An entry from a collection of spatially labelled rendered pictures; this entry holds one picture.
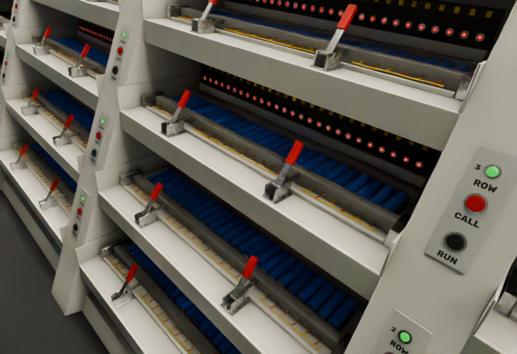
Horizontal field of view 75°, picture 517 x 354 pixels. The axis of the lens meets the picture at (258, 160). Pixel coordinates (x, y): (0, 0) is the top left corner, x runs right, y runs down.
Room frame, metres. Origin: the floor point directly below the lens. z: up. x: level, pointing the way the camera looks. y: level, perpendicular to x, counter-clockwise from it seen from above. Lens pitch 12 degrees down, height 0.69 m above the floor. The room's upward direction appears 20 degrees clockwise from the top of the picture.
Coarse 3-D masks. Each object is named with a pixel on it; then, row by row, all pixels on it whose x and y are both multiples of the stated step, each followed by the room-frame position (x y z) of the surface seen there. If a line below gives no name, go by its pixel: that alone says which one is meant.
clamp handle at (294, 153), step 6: (294, 144) 0.49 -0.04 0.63; (300, 144) 0.48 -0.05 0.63; (294, 150) 0.48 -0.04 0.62; (300, 150) 0.48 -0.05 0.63; (288, 156) 0.48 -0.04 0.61; (294, 156) 0.48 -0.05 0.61; (288, 162) 0.48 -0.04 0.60; (294, 162) 0.48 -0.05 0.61; (288, 168) 0.48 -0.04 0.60; (282, 174) 0.47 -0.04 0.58; (276, 180) 0.47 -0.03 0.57; (282, 180) 0.47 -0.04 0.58
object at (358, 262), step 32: (128, 96) 0.71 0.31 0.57; (224, 96) 0.77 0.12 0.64; (128, 128) 0.69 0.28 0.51; (160, 128) 0.65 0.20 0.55; (288, 128) 0.66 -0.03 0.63; (192, 160) 0.56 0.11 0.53; (224, 160) 0.56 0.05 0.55; (384, 160) 0.55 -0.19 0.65; (224, 192) 0.52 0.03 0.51; (256, 192) 0.48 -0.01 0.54; (288, 224) 0.44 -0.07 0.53; (320, 224) 0.43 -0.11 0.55; (320, 256) 0.41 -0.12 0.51; (352, 256) 0.38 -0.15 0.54; (384, 256) 0.39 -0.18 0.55; (352, 288) 0.38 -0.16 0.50
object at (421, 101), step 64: (192, 0) 0.79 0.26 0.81; (256, 0) 0.77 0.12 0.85; (320, 0) 0.67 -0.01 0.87; (384, 0) 0.59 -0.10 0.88; (256, 64) 0.52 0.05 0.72; (320, 64) 0.48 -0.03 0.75; (384, 64) 0.48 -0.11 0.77; (448, 64) 0.50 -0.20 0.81; (384, 128) 0.41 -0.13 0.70; (448, 128) 0.36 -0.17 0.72
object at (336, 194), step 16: (160, 96) 0.75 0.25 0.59; (192, 112) 0.68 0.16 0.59; (192, 128) 0.64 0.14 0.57; (208, 128) 0.64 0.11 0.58; (224, 128) 0.63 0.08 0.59; (240, 144) 0.59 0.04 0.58; (256, 144) 0.58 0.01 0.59; (256, 160) 0.57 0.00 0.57; (272, 160) 0.54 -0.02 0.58; (288, 176) 0.53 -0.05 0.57; (304, 176) 0.51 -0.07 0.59; (320, 176) 0.50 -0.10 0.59; (320, 192) 0.49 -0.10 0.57; (336, 192) 0.47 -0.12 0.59; (352, 192) 0.47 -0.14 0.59; (336, 208) 0.46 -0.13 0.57; (352, 208) 0.46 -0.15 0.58; (368, 208) 0.44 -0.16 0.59; (384, 208) 0.45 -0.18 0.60; (384, 224) 0.43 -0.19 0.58
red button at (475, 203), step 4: (472, 196) 0.33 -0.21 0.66; (476, 196) 0.33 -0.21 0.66; (468, 200) 0.33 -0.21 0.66; (472, 200) 0.33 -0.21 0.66; (476, 200) 0.32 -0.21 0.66; (480, 200) 0.32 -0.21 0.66; (484, 200) 0.32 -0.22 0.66; (468, 204) 0.33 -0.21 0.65; (472, 204) 0.32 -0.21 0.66; (476, 204) 0.32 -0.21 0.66; (480, 204) 0.32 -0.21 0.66; (484, 204) 0.32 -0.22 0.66; (468, 208) 0.33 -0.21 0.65; (472, 208) 0.32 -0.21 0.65; (476, 208) 0.32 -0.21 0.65; (480, 208) 0.32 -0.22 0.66
